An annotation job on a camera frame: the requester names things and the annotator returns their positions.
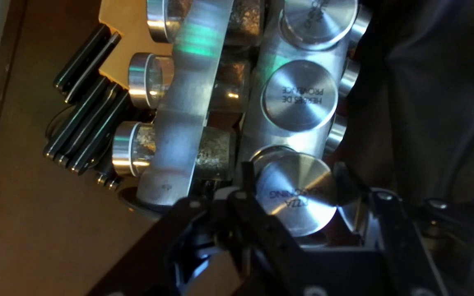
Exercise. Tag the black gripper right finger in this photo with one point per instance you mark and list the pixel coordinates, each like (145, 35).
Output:
(352, 191)

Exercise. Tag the black fabric bag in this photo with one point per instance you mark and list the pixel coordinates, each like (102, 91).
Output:
(428, 99)

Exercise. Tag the silver lidded spice jar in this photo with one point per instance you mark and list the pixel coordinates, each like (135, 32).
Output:
(347, 76)
(146, 80)
(300, 96)
(160, 19)
(319, 22)
(130, 149)
(336, 137)
(360, 30)

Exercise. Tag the silver spice rack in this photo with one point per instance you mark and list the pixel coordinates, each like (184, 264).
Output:
(188, 109)

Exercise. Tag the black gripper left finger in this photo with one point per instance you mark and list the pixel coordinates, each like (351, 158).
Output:
(250, 183)

